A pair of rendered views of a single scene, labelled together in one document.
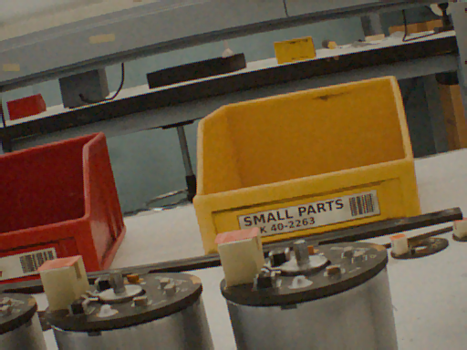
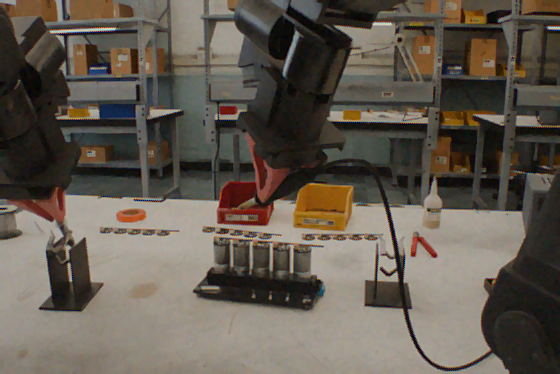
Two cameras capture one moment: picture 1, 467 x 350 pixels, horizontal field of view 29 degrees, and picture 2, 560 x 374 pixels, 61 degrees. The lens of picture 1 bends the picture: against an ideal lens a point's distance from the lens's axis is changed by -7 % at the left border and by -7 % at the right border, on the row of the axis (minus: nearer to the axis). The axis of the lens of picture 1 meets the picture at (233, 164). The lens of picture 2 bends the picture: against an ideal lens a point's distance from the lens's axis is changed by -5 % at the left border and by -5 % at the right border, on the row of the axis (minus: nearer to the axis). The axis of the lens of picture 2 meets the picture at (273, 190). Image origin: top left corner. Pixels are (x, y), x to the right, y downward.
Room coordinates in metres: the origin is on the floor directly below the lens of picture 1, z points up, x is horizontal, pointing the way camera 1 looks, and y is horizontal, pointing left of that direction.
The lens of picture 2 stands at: (-0.48, -0.03, 1.04)
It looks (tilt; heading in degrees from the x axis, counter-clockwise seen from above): 14 degrees down; 5
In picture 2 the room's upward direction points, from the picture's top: straight up
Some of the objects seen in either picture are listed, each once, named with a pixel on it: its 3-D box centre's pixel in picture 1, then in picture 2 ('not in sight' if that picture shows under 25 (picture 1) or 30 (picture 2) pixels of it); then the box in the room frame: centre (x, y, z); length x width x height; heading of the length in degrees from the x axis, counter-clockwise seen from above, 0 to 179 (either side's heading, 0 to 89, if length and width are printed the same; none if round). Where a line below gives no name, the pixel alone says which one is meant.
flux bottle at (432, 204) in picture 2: not in sight; (433, 201); (0.45, -0.25, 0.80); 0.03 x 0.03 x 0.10
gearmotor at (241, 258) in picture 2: not in sight; (241, 260); (0.15, 0.08, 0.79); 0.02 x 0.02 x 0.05
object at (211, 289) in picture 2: not in sight; (258, 289); (0.13, 0.05, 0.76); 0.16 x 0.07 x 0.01; 81
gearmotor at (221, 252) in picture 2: not in sight; (222, 258); (0.15, 0.10, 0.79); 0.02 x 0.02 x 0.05
